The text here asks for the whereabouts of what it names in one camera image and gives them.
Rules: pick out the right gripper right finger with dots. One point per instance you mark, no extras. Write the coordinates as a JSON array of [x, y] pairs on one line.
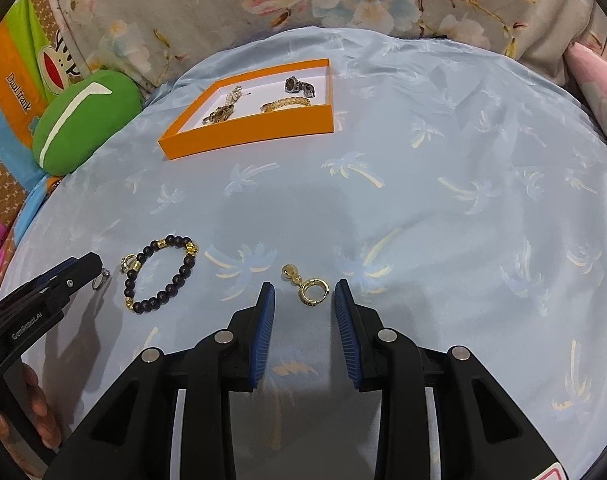
[[482, 433]]

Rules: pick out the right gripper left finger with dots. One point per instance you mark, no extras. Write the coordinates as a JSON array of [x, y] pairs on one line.
[[128, 432]]

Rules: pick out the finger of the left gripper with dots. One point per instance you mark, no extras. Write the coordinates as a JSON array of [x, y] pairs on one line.
[[72, 274]]

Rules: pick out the gold charm hoop earring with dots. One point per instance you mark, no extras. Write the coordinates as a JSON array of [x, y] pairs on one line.
[[311, 291]]

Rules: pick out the small gold wristwatch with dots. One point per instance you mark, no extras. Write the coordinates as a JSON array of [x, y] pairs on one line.
[[220, 114]]

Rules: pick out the gold chain bangle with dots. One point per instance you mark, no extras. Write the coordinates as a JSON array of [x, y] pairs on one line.
[[292, 101]]

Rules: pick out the silver steel wristwatch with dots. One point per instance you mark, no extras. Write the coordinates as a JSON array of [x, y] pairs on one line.
[[292, 85]]

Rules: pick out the orange jewelry box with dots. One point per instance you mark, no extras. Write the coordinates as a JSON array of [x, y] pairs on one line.
[[247, 92]]

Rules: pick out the person left hand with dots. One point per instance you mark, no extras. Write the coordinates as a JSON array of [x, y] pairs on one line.
[[44, 420]]

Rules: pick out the green plush pillow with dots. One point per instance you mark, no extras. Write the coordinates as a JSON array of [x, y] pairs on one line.
[[82, 119]]

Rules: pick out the light blue palm bedsheet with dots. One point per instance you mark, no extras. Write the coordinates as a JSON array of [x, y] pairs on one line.
[[460, 195]]

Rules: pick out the colourful cartoon cushion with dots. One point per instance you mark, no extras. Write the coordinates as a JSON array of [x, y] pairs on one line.
[[35, 67]]

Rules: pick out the grey floral blanket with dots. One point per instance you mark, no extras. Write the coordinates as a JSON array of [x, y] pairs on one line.
[[153, 41]]

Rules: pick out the pink plush toy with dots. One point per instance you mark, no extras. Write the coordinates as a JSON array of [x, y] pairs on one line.
[[590, 72]]

